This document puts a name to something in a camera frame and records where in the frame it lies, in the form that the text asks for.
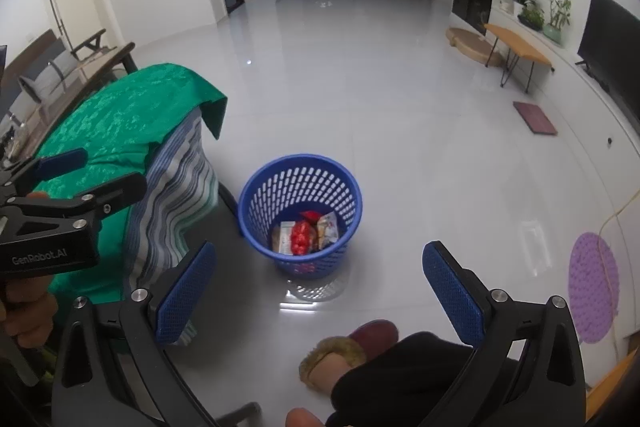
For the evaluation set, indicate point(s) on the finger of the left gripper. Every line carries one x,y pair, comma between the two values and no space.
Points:
96,203
47,169

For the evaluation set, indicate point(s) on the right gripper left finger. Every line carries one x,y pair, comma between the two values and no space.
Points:
90,388

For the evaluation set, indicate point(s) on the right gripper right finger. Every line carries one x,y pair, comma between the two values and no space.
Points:
525,368

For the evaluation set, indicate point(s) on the red plastic bag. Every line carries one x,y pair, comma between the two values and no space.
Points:
304,234

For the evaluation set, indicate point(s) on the white blue snack bag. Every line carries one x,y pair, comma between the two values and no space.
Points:
327,230

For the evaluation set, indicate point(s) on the white red yellow snack bag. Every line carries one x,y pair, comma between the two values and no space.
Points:
281,238

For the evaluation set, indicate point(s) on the person left hand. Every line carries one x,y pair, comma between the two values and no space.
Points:
27,314

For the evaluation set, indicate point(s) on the dark long coffee table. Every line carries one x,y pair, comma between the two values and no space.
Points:
27,135

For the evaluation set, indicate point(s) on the blue striped cloth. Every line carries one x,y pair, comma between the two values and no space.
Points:
181,190

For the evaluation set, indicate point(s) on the green tablecloth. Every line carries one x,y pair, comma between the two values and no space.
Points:
120,127

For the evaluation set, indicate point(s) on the dark wooden sofa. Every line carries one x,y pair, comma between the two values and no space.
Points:
45,67

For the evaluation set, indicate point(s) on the purple round floor mat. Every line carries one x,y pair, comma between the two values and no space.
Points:
593,287

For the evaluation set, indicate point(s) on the blue plastic waste basket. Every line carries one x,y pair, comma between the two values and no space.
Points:
300,188

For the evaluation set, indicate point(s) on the maroon rectangular floor mat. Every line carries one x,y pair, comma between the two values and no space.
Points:
536,120

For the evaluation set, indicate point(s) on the black television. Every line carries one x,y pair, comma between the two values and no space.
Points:
610,50

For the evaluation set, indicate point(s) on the green potted plant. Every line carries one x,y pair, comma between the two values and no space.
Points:
529,13

